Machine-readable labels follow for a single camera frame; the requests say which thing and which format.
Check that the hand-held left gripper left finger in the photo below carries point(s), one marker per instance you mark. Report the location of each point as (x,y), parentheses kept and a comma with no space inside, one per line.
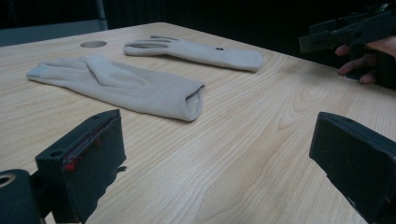
(90,161)

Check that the beige glove with dark button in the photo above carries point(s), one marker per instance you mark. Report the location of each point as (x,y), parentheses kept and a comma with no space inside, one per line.
(193,51)

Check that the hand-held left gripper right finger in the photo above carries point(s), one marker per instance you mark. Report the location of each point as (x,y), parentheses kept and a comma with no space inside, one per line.
(358,161)

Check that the plain beige glove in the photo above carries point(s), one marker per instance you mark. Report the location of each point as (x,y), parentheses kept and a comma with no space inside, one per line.
(140,90)

